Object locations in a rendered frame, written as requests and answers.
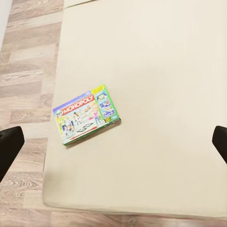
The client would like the board game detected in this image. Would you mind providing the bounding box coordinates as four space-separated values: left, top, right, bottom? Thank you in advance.
52 84 121 146

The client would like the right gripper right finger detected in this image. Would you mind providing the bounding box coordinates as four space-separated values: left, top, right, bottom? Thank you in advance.
212 126 227 164

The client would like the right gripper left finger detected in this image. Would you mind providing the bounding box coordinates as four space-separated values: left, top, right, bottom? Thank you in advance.
0 126 25 182

